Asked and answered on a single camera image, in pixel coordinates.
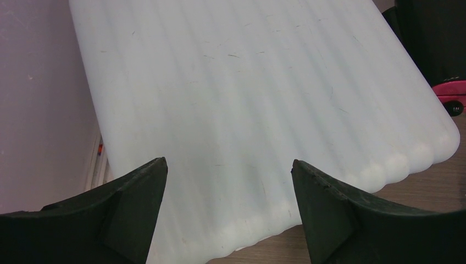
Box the light blue hard-shell suitcase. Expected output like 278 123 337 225
69 1 460 263

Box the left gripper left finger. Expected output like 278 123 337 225
1 157 168 263

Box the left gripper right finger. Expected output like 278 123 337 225
291 160 465 263

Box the black and pink drawer box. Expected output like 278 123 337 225
382 0 465 117

